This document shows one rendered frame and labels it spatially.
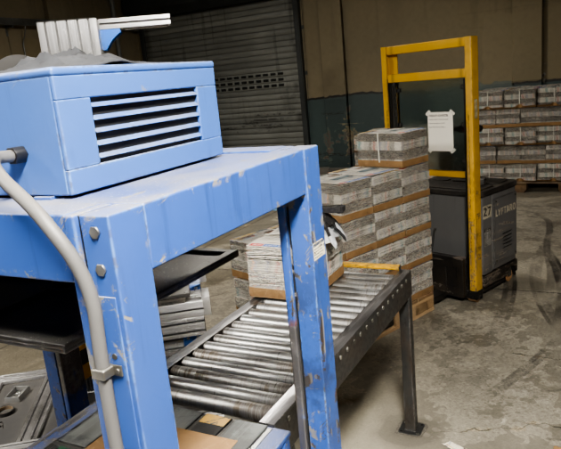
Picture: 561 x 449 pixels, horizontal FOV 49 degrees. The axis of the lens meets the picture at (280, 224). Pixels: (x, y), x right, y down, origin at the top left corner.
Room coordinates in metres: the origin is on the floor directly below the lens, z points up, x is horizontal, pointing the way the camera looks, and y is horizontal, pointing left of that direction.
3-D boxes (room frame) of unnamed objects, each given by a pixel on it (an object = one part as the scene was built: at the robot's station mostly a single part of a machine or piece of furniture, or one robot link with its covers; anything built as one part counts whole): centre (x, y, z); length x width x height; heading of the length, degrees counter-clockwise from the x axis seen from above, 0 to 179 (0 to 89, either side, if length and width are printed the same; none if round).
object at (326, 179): (3.74, -0.36, 1.06); 0.37 x 0.29 x 0.01; 40
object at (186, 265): (1.30, 0.48, 1.30); 0.55 x 0.55 x 0.03; 61
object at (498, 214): (4.65, -1.41, 0.40); 0.69 x 0.55 x 0.80; 41
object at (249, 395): (1.73, 0.24, 0.77); 0.47 x 0.05 x 0.05; 61
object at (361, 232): (3.65, -0.25, 0.42); 1.17 x 0.39 x 0.83; 131
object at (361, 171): (3.94, -0.56, 1.06); 0.37 x 0.28 x 0.01; 40
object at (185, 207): (1.30, 0.48, 1.50); 0.94 x 0.68 x 0.10; 61
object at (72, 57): (1.24, 0.39, 1.78); 0.32 x 0.28 x 0.05; 61
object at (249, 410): (1.68, 0.27, 0.77); 0.47 x 0.05 x 0.05; 61
